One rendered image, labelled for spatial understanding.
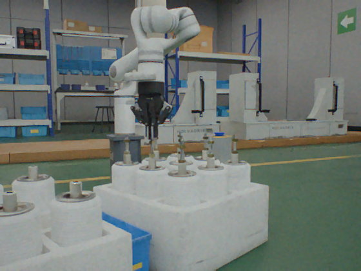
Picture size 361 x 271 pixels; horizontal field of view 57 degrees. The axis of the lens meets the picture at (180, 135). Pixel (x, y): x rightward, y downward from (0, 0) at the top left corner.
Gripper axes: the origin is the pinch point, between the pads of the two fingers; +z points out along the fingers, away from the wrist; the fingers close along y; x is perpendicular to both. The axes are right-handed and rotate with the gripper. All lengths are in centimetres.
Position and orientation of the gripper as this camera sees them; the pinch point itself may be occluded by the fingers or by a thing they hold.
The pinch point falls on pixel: (151, 132)
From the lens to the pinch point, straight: 94.1
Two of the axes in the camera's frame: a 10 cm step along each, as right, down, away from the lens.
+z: 0.1, 10.0, 0.8
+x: -4.0, 0.8, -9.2
